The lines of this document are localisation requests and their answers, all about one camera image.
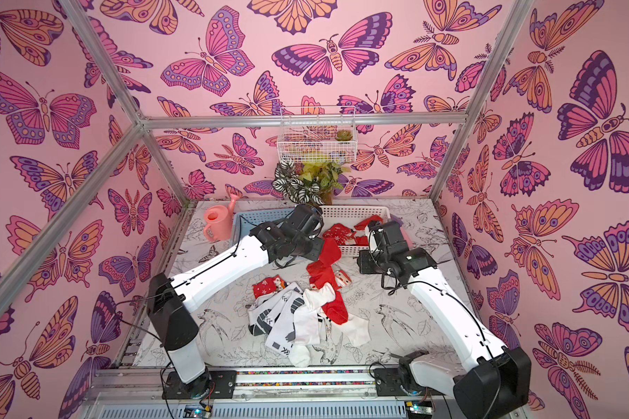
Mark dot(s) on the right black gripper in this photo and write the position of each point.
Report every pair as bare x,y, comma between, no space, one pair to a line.
369,260

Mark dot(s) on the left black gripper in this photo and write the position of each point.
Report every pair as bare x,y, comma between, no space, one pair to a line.
317,250

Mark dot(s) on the red santa face sock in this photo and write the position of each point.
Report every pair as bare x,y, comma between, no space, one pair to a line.
372,220

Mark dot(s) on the large red snowflake sock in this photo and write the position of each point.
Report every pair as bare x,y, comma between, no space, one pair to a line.
341,234

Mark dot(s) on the light blue plastic basket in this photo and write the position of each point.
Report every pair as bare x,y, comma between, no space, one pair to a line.
244,222

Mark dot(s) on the white plastic basket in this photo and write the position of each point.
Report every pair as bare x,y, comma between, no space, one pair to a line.
349,216

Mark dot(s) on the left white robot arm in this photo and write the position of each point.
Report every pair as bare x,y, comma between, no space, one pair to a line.
172,301

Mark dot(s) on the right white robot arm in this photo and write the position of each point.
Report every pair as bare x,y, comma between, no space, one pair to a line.
492,380

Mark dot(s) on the small succulent in basket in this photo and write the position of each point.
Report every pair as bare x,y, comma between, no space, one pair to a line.
344,135

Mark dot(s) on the red santa sock on table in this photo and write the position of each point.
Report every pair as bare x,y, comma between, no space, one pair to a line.
321,275

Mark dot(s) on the potted green leafy plant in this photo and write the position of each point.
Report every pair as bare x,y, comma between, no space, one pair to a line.
308,182

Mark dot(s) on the pink watering can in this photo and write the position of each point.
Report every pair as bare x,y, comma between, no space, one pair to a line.
219,221

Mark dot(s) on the white sock chevron pattern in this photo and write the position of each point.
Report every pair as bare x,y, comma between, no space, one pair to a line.
274,318

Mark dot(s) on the plain white sock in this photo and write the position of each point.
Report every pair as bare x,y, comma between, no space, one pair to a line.
324,308

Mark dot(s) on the white wire wall basket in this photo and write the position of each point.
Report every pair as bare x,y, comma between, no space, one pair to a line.
307,134

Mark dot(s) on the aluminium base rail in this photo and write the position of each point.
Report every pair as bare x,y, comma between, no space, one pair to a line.
338,392

